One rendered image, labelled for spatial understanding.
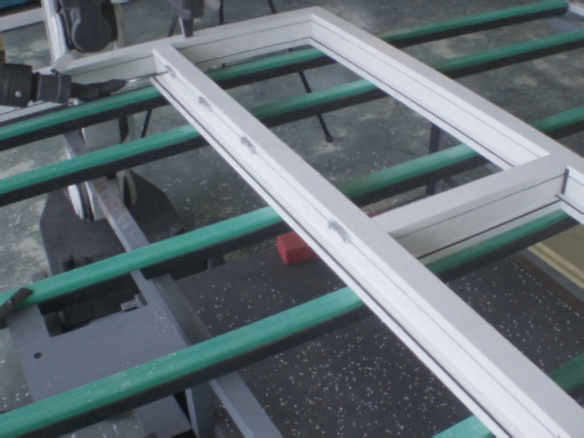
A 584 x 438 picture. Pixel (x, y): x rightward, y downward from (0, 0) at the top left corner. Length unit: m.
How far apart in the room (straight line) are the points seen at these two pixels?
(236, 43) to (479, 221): 0.85
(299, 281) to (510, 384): 0.74
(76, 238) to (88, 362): 1.46
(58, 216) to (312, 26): 1.15
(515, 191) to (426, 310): 0.33
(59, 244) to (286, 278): 1.10
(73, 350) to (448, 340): 0.50
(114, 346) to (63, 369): 0.08
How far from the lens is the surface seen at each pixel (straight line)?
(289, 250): 1.54
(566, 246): 1.62
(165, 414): 1.33
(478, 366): 0.92
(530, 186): 1.25
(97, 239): 2.44
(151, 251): 1.17
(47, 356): 1.05
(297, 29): 1.88
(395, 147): 3.19
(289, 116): 1.58
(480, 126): 1.44
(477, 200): 1.17
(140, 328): 1.06
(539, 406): 0.86
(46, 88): 1.53
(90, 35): 1.87
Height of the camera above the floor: 1.56
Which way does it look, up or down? 34 degrees down
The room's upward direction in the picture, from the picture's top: 1 degrees counter-clockwise
